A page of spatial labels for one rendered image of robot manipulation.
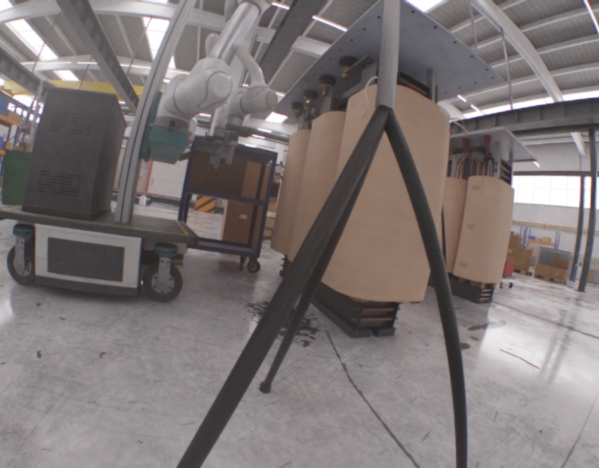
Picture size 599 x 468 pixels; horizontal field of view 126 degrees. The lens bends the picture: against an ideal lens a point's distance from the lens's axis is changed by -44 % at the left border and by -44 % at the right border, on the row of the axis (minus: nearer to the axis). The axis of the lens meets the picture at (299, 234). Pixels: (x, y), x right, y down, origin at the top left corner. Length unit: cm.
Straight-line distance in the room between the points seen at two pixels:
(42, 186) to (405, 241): 148
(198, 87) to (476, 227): 234
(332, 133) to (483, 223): 164
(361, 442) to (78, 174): 128
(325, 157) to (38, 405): 151
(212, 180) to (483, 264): 234
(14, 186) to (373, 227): 466
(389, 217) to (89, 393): 108
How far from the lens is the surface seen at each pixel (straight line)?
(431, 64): 152
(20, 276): 140
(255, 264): 202
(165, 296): 125
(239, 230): 265
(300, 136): 193
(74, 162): 122
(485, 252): 260
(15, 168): 479
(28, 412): 71
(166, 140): 113
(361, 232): 103
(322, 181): 144
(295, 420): 70
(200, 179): 200
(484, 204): 262
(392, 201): 104
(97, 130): 122
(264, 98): 123
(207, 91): 99
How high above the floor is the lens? 47
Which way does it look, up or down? 3 degrees down
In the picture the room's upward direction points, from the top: 10 degrees clockwise
